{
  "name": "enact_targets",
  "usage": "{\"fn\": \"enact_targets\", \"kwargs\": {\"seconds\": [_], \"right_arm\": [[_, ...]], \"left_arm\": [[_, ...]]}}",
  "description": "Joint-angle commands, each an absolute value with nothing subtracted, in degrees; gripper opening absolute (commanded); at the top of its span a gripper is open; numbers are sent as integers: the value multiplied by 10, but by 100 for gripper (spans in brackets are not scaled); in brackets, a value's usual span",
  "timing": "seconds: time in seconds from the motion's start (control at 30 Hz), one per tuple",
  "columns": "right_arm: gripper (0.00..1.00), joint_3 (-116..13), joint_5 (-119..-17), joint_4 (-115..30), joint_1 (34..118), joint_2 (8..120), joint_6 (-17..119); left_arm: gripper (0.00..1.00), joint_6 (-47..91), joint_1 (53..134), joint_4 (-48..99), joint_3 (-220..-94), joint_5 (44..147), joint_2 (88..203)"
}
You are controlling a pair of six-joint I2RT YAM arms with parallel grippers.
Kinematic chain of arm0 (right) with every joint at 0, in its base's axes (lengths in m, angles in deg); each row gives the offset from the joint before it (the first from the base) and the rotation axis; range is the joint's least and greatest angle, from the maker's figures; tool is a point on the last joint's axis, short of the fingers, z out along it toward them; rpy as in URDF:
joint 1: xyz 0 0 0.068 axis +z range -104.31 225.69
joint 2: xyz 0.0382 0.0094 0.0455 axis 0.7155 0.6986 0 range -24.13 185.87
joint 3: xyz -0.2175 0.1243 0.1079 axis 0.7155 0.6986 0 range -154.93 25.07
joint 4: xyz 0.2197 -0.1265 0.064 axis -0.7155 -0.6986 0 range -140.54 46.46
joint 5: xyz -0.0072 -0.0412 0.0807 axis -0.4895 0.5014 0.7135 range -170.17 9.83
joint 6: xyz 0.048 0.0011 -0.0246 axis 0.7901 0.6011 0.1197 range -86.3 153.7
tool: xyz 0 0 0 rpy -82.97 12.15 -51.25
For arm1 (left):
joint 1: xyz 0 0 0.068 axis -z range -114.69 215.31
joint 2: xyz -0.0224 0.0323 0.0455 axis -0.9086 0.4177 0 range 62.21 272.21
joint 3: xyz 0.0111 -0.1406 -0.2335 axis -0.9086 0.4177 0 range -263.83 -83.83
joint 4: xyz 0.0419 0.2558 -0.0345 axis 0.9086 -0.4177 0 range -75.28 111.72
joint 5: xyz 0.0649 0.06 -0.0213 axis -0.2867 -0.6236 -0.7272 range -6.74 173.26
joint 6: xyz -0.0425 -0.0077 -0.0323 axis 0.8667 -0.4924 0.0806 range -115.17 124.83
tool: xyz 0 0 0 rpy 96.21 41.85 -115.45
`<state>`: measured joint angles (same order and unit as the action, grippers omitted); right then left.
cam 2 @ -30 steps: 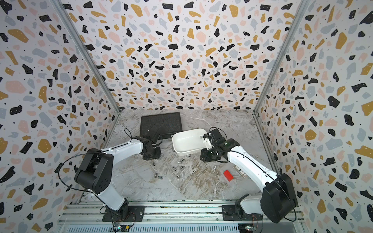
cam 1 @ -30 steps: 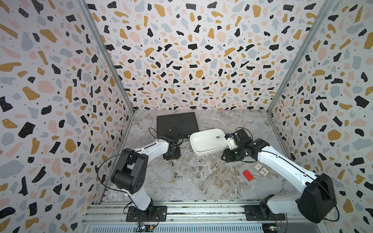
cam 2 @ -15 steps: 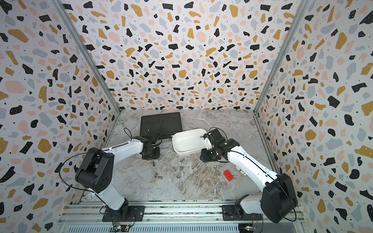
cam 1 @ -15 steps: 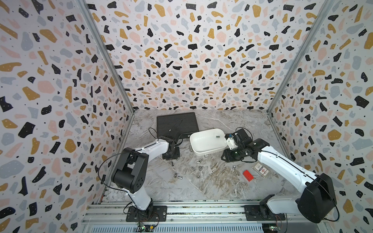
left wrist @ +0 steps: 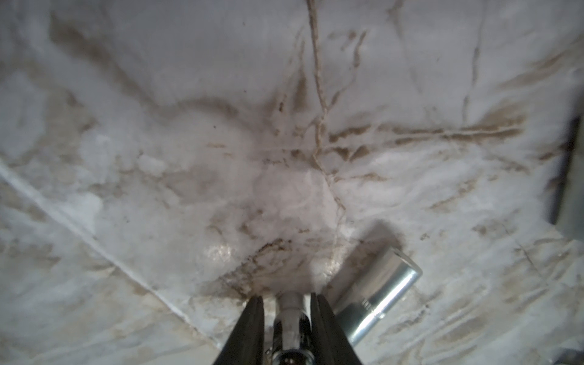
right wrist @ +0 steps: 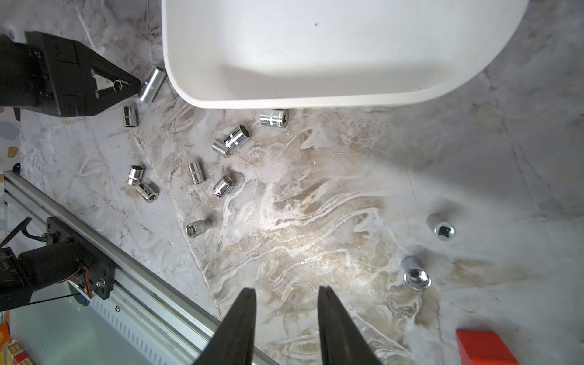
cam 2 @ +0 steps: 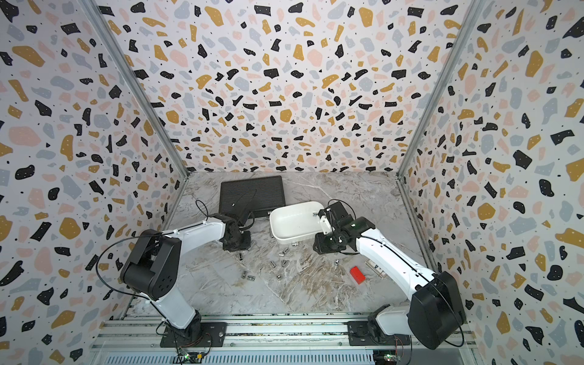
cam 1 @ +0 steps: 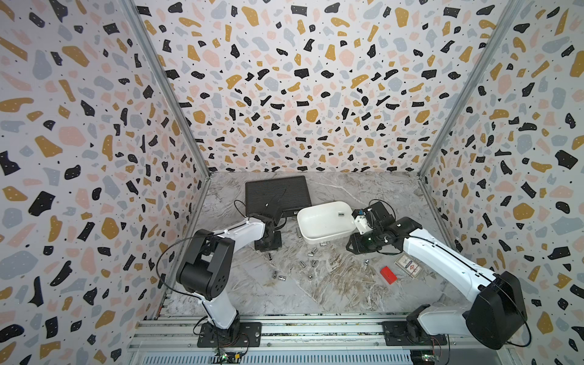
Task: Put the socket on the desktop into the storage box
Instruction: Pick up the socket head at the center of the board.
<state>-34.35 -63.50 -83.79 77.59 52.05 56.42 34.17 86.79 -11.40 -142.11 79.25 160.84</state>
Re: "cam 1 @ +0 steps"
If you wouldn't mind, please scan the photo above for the aluminium corner post left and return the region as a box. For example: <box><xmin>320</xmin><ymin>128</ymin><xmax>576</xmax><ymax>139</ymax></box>
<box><xmin>119</xmin><ymin>0</ymin><xmax>211</xmax><ymax>180</ymax></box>

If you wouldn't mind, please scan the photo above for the black ribbed tool case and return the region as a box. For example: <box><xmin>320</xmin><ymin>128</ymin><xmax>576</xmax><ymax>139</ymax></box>
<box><xmin>244</xmin><ymin>176</ymin><xmax>312</xmax><ymax>217</ymax></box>

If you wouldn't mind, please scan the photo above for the small printed card box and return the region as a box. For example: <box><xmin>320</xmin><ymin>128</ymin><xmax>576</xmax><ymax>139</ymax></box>
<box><xmin>395</xmin><ymin>253</ymin><xmax>422</xmax><ymax>278</ymax></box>

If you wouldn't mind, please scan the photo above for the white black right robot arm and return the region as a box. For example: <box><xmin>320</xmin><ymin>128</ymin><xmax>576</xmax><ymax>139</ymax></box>
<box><xmin>346</xmin><ymin>199</ymin><xmax>529</xmax><ymax>350</ymax></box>

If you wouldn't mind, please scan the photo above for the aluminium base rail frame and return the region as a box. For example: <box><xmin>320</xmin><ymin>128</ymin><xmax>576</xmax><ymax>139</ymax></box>
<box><xmin>123</xmin><ymin>313</ymin><xmax>522</xmax><ymax>364</ymax></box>

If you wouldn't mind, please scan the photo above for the aluminium corner post right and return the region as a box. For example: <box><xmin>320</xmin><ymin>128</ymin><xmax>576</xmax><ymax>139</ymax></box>
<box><xmin>418</xmin><ymin>0</ymin><xmax>524</xmax><ymax>182</ymax></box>

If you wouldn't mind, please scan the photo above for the aluminium corner post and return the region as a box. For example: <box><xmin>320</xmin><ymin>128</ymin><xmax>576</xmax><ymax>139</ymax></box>
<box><xmin>418</xmin><ymin>0</ymin><xmax>524</xmax><ymax>182</ymax></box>
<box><xmin>119</xmin><ymin>0</ymin><xmax>211</xmax><ymax>180</ymax></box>

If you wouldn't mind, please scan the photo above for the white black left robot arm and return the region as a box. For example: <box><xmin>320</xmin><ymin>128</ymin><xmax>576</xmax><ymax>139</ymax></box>
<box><xmin>176</xmin><ymin>212</ymin><xmax>282</xmax><ymax>330</ymax></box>

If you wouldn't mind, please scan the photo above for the red plastic block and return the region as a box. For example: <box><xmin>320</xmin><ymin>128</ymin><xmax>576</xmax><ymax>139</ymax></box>
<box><xmin>380</xmin><ymin>266</ymin><xmax>398</xmax><ymax>284</ymax></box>

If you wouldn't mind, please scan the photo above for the white plastic storage box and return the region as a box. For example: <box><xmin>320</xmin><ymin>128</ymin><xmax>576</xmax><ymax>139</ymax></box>
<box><xmin>297</xmin><ymin>202</ymin><xmax>357</xmax><ymax>245</ymax></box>

